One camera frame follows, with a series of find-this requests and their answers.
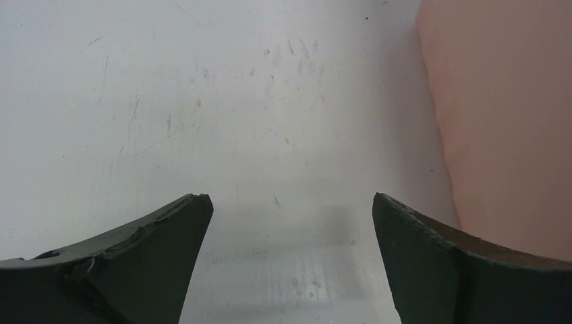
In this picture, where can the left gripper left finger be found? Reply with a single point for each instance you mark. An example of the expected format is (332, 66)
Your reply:
(135, 273)

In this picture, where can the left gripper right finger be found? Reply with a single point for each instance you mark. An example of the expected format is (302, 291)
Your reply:
(439, 274)

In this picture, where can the pink plastic bin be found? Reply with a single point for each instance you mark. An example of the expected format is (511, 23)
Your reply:
(500, 77)

